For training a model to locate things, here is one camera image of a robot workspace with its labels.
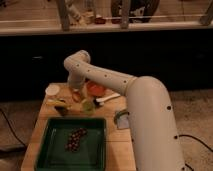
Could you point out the red apple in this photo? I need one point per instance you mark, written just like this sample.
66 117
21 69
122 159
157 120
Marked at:
76 97

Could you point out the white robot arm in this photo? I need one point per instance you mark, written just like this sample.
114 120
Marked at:
152 124

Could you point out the red bowl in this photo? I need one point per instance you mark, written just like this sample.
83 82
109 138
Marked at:
94 89

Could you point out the wooden table board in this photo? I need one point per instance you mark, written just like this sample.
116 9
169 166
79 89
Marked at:
119 152

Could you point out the green cucumber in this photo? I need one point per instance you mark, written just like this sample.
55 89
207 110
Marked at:
118 114

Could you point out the grey cloth piece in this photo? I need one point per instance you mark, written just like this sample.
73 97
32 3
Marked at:
123 122

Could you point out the dark brown food item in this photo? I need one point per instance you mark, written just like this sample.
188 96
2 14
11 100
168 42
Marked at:
62 111

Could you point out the white round lid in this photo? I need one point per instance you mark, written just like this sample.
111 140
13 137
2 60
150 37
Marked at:
52 90

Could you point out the dark grape bunch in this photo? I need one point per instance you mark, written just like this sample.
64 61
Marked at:
73 142

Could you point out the green plastic tray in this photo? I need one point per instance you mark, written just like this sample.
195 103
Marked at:
91 155

